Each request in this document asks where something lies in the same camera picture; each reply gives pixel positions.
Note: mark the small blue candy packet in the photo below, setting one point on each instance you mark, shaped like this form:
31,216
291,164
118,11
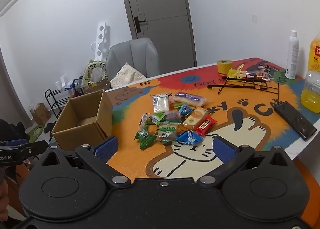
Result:
186,110

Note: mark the blue plastic bag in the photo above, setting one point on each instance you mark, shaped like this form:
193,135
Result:
77,83

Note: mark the purple bread packet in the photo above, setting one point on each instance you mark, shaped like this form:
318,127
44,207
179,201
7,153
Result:
190,99

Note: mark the white perforated board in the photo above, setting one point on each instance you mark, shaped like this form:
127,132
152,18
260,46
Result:
101,34

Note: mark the black slippers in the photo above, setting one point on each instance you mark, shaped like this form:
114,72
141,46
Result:
50,127

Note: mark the worn cardboard box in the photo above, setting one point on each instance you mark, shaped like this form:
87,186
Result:
100,86

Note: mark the purple-brown cake packet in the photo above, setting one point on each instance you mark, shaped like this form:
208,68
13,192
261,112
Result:
172,116

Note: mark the dark cloth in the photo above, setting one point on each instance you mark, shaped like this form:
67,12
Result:
12,130

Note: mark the clear safety glasses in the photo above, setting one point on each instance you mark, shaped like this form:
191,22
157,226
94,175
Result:
260,74

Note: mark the yellow plastic clips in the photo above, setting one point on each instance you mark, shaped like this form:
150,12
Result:
233,72

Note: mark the green bag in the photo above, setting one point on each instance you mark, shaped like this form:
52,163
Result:
36,132

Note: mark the black smartphone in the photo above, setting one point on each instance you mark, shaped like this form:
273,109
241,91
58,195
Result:
292,119

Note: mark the orange stool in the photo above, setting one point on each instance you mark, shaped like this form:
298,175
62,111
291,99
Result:
310,189

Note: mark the orange juice bottle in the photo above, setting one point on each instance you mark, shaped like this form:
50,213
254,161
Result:
311,94

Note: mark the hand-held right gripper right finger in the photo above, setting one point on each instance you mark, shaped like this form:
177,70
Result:
225,150

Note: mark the green label biscuit packet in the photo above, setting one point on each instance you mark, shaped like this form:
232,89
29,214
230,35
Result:
168,131

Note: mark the dotted cream cushion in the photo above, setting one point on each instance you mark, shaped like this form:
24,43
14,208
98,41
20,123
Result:
125,76

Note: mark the cartoon cat table mat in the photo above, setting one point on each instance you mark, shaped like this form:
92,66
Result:
140,164

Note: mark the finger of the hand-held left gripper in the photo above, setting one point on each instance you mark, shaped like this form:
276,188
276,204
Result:
15,142
35,147

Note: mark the white spray bottle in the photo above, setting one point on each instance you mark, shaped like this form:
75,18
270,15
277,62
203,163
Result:
292,54

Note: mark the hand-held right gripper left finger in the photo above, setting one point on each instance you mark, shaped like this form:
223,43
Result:
107,147

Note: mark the brown cardboard box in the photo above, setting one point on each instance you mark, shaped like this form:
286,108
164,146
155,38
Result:
75,136

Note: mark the clear white cake packet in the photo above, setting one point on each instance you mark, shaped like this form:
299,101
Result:
161,104

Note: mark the beige pastry packet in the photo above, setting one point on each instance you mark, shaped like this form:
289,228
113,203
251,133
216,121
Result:
195,119

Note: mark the large blue snack packet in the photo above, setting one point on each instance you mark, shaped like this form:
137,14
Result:
188,138

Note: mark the white wall plate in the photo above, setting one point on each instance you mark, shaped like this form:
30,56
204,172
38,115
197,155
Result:
254,18

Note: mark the yellow tape roll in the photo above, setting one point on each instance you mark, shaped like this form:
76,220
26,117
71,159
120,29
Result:
225,67

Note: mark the small white candy packet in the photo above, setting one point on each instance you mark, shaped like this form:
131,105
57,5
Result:
144,120

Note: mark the dark key bunch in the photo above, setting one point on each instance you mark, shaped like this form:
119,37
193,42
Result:
265,69

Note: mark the grey chair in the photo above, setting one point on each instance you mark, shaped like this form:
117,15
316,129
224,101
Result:
135,51

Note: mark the brown paper bag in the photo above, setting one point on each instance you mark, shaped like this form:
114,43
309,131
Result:
41,115

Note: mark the red snack packet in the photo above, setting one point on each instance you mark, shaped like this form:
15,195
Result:
205,126

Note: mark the white plastic bracket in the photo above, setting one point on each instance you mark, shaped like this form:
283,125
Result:
63,82

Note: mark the person's left hand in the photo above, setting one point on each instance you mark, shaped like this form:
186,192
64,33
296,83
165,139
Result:
3,199

